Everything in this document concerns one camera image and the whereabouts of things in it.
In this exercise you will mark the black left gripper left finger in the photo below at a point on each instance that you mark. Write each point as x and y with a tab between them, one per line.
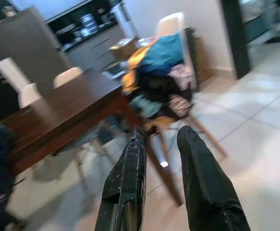
128	180

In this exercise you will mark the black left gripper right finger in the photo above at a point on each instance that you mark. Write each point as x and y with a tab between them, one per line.
202	180

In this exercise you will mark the black garment with lettered band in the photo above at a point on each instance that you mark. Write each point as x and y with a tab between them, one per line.
159	86

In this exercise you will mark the mint green cloth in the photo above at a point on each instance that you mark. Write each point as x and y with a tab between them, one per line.
144	106

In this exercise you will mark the dark wooden table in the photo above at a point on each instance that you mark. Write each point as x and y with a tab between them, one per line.
70	108

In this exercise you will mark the yellow garment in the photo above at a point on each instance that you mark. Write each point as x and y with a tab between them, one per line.
130	77

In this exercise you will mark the pink white cloth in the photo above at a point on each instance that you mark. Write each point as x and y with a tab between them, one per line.
181	74

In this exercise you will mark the cardboard box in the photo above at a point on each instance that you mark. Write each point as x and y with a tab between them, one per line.
125	51

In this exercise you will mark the teal blue garment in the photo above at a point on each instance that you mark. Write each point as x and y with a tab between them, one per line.
161	55

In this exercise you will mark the grey sideboard with dishes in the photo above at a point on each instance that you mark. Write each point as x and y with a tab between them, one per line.
94	50

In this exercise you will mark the white chair with wooden legs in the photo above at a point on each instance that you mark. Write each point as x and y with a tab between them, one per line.
171	24

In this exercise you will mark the tall grey cabinet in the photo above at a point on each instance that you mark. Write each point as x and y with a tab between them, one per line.
27	41

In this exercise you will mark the black door frame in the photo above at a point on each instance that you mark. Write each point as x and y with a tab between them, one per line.
236	36

